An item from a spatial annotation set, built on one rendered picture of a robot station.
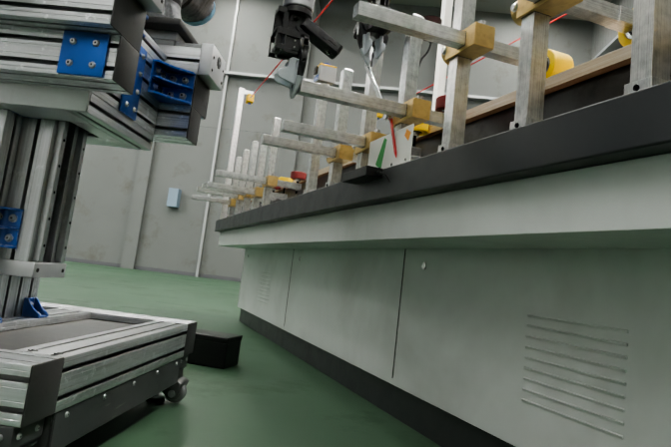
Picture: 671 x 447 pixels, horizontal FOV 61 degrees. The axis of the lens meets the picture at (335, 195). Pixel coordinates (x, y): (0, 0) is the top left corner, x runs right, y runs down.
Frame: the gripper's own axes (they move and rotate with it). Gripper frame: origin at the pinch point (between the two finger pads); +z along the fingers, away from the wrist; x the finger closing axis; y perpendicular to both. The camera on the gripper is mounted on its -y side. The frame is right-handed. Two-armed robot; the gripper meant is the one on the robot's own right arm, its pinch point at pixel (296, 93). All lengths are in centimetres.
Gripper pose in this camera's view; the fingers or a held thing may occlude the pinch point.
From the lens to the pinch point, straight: 137.6
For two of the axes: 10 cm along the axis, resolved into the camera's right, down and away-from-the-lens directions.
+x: 3.5, -0.9, -9.3
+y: -9.3, -1.5, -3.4
